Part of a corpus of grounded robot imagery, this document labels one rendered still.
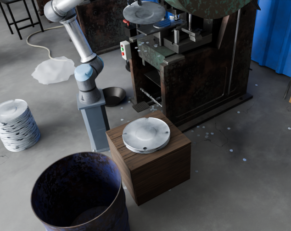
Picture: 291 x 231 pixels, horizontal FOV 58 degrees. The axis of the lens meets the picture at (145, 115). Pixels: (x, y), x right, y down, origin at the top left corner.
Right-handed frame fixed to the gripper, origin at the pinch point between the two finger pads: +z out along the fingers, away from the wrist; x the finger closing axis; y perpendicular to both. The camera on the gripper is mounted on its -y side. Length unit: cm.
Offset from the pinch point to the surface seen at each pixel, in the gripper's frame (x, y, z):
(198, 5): 15.8, -34.2, -23.8
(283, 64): 9, -122, 111
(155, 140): 86, -11, -3
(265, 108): 56, -96, 81
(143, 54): 19.3, 4.4, 40.1
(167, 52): 24.9, -15.2, 21.0
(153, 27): 7.3, -5.6, 19.5
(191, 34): 13.4, -31.7, 19.3
